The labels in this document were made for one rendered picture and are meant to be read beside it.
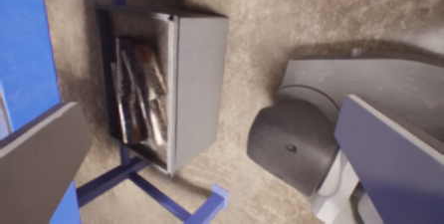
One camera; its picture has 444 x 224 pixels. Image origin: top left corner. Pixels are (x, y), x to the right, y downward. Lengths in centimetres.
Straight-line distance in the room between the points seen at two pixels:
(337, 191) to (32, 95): 49
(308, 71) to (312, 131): 18
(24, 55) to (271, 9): 64
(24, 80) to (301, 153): 43
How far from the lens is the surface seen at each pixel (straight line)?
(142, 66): 73
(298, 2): 77
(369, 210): 53
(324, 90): 60
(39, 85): 38
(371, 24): 74
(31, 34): 36
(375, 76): 58
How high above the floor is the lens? 74
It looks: 52 degrees down
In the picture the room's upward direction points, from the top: 116 degrees counter-clockwise
